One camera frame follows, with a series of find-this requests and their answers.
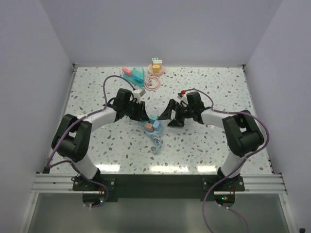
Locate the brown pink plug adapter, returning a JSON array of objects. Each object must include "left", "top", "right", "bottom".
[{"left": 144, "top": 123, "right": 154, "bottom": 132}]

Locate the blue cord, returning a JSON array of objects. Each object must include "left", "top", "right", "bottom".
[{"left": 147, "top": 133, "right": 163, "bottom": 155}]

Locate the teal triangular power strip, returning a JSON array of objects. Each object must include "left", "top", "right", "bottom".
[{"left": 122, "top": 67, "right": 144, "bottom": 87}]

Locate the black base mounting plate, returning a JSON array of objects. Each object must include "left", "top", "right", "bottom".
[{"left": 71, "top": 174, "right": 245, "bottom": 206}]

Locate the yellow plug adapter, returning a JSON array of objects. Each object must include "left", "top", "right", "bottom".
[{"left": 152, "top": 65, "right": 161, "bottom": 74}]

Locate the pink cord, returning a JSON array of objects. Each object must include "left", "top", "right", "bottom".
[{"left": 145, "top": 74, "right": 161, "bottom": 92}]

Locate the white plug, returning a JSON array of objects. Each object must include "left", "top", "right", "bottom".
[{"left": 154, "top": 60, "right": 162, "bottom": 66}]

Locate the pink round power socket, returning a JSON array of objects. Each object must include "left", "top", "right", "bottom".
[{"left": 147, "top": 64, "right": 164, "bottom": 77}]

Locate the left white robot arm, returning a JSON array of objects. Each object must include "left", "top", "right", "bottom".
[{"left": 47, "top": 88, "right": 149, "bottom": 190}]

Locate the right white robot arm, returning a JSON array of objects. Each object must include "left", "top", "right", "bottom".
[{"left": 158, "top": 89, "right": 265, "bottom": 191}]

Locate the blue plug on teal strip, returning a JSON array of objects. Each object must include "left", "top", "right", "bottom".
[{"left": 132, "top": 74, "right": 144, "bottom": 83}]

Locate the light blue plug adapter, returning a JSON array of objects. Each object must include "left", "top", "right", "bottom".
[{"left": 153, "top": 120, "right": 162, "bottom": 131}]

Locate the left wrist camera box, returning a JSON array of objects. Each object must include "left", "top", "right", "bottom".
[{"left": 132, "top": 88, "right": 146, "bottom": 103}]

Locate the aluminium frame rail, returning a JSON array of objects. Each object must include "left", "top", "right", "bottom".
[{"left": 31, "top": 173, "right": 75, "bottom": 193}]

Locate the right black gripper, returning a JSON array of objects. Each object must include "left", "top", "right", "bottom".
[{"left": 158, "top": 100, "right": 194, "bottom": 128}]

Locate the teal plug adapter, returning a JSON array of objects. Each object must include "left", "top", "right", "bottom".
[{"left": 149, "top": 115, "right": 158, "bottom": 122}]

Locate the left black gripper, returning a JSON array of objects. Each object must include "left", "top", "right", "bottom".
[{"left": 123, "top": 100, "right": 149, "bottom": 121}]

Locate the blue round power socket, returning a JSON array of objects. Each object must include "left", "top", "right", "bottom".
[{"left": 143, "top": 121, "right": 164, "bottom": 135}]

